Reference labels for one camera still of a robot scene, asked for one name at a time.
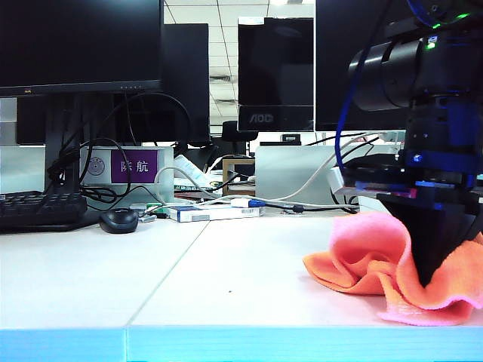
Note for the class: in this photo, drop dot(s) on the wooden frame box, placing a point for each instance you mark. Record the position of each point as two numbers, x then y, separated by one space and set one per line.
225 177

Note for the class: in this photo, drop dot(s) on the AOC monitor glossy black bezel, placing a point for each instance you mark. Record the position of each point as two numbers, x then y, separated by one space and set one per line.
275 68

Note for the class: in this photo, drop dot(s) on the narrow grey desk partition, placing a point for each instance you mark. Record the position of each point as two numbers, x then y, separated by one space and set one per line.
19 169

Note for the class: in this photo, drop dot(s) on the orange microfibre rag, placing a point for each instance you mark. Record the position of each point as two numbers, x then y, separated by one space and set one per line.
358 241

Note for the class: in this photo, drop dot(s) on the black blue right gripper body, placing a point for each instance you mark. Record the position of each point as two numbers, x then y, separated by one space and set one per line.
445 151

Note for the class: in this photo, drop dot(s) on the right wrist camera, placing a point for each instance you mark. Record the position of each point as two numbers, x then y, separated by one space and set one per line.
373 167

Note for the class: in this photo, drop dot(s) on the small green white packet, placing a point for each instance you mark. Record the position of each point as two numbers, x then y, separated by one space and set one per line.
154 206

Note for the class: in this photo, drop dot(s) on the purple name plate holder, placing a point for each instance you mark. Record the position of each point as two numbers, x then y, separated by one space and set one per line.
134 166

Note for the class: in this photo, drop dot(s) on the white blue carton box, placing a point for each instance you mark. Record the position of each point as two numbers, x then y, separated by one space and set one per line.
211 215

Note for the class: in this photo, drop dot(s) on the wide grey desk partition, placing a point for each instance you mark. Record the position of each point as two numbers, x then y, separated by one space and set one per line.
287 169

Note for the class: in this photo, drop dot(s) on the large AOC monitor silver edge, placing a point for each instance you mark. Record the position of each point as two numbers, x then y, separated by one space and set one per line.
332 37

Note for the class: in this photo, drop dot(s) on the black keyboard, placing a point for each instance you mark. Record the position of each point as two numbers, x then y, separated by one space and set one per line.
30 211

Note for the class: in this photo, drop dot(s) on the green cover magazine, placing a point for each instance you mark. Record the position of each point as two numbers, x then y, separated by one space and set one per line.
188 187

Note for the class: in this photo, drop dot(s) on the black computer mouse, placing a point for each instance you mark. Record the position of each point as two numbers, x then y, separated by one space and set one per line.
119 220

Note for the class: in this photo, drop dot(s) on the white printed tube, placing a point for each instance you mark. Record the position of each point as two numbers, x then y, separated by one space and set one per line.
186 166

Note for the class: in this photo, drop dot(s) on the black monitor stand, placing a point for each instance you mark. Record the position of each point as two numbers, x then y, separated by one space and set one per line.
62 124

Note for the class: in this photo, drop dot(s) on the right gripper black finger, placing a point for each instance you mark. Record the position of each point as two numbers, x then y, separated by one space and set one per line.
441 234
411 218

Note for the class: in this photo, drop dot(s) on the small black box white label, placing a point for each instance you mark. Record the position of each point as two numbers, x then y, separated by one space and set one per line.
291 138

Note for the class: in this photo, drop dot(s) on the black monitor thin bezel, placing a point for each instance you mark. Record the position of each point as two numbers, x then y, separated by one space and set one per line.
75 37

